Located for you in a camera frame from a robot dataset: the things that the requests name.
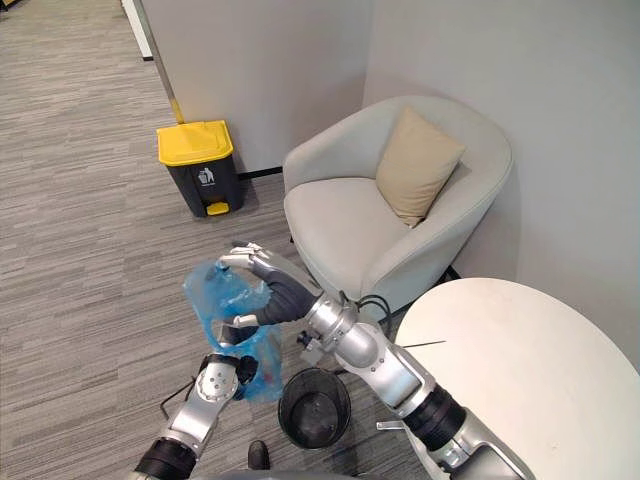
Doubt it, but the small black mesh bin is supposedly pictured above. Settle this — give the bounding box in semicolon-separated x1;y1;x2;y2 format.
277;367;352;450

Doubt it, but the white partition panel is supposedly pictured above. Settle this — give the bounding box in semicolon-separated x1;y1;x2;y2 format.
136;0;374;180

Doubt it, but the light grey armchair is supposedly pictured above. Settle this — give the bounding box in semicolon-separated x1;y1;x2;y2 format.
282;95;514;314

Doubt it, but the round white tea table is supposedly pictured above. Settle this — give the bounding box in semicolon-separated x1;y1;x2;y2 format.
394;277;640;480

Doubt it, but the blue plastic rubbish bag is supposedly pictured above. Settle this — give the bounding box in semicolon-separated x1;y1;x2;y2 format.
181;258;284;404

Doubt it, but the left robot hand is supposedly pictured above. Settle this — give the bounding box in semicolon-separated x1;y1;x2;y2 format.
213;320;262;385

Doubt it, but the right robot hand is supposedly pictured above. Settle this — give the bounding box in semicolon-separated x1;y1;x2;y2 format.
217;240;322;325

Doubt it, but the dark robot foot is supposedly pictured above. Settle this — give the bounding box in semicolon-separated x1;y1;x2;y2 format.
248;440;271;472

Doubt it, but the yellow lid pedal trash can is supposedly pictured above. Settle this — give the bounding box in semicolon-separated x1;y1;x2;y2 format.
156;119;247;219

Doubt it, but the beige cushion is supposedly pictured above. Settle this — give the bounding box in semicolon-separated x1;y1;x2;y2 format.
375;104;467;229

